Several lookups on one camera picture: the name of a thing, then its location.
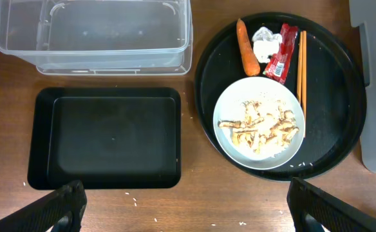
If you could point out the black rectangular tray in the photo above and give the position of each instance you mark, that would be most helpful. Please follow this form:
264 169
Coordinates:
107 138

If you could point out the clear plastic bin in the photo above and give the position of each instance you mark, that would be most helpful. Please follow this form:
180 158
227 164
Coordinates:
87 37

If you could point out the red snack wrapper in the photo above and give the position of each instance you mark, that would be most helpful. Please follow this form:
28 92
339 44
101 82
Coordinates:
277 68

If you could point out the wooden chopstick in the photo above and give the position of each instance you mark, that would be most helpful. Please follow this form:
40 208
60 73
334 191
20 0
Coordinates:
299 68
304 72

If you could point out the orange carrot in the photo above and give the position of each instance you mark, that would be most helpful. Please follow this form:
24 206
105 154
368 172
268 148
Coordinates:
250 63

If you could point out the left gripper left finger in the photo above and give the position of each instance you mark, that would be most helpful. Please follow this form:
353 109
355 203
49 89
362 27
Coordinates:
60 210

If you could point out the round black serving tray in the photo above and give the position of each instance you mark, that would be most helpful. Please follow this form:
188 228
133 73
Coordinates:
336 96

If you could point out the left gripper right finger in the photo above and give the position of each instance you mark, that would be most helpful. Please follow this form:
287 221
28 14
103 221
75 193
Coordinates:
313 209

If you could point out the crumpled white tissue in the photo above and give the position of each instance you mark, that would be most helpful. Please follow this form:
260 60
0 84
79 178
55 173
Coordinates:
266 44

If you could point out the grey plate with leftovers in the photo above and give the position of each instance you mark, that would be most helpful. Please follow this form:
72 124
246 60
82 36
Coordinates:
259 123

